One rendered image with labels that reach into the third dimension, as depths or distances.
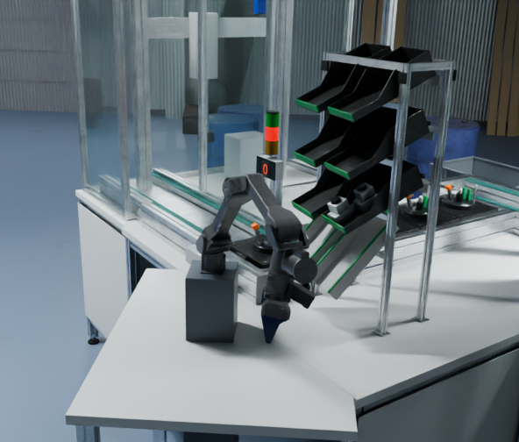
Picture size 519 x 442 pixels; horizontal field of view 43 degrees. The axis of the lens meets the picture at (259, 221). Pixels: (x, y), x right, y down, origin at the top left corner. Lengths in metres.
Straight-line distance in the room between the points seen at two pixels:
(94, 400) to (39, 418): 1.51
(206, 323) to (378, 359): 0.50
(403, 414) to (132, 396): 0.73
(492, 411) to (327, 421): 0.76
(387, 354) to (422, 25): 8.50
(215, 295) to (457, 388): 0.75
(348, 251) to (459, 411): 0.58
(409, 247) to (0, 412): 1.96
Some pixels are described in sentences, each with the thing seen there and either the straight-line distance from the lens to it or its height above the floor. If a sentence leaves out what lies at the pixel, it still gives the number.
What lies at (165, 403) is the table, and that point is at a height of 0.86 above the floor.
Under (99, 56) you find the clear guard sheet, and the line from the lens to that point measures 3.07.
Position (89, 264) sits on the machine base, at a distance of 3.48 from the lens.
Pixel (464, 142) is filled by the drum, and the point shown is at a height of 0.73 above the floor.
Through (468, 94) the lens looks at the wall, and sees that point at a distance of 10.46.
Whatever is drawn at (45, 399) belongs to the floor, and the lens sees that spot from 3.38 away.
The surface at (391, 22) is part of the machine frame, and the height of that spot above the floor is 1.70.
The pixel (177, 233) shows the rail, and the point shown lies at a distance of 2.62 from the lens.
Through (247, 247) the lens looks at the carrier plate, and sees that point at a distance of 2.37.
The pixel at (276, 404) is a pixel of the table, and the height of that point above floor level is 0.86.
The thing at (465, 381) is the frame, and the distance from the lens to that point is 2.10.
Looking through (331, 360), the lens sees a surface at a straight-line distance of 1.92.
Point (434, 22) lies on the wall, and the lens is 10.24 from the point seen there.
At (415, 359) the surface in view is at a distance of 1.98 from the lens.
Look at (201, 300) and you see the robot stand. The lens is 1.93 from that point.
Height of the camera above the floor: 1.83
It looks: 19 degrees down
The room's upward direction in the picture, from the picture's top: 1 degrees clockwise
